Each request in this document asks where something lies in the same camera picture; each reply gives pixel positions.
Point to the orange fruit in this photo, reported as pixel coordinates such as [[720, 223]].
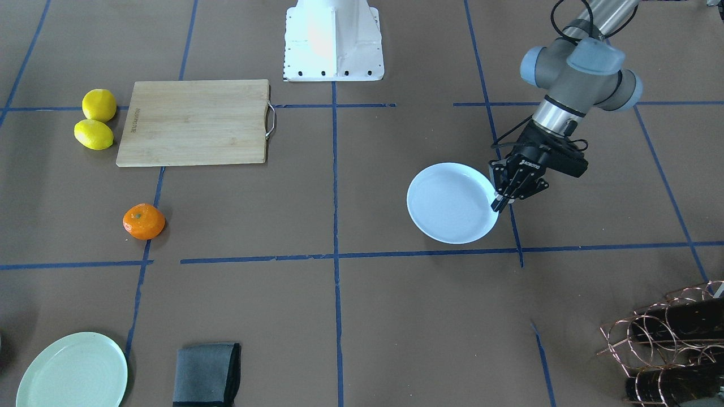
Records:
[[144, 221]]

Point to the dark grey folded cloth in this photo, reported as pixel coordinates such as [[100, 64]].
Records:
[[207, 374]]

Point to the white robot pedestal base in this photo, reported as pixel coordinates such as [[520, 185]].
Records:
[[333, 41]]

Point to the yellow lemon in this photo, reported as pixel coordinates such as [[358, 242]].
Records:
[[93, 134], [99, 104]]

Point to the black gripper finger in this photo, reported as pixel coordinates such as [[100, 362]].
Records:
[[502, 197], [516, 191]]

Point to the wooden cutting board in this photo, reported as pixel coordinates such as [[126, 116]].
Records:
[[197, 123]]

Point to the dark wine bottle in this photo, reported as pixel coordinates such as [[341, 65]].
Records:
[[700, 385], [693, 323]]

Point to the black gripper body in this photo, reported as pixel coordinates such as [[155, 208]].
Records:
[[533, 148]]

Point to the copper wire bottle rack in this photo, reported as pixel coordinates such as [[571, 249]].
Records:
[[671, 351]]

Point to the light blue plate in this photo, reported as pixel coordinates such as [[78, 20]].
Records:
[[451, 203]]

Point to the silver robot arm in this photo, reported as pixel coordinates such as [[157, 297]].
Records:
[[579, 71]]

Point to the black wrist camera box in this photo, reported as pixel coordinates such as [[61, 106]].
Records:
[[568, 162]]

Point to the light green plate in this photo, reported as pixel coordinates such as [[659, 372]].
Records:
[[81, 369]]

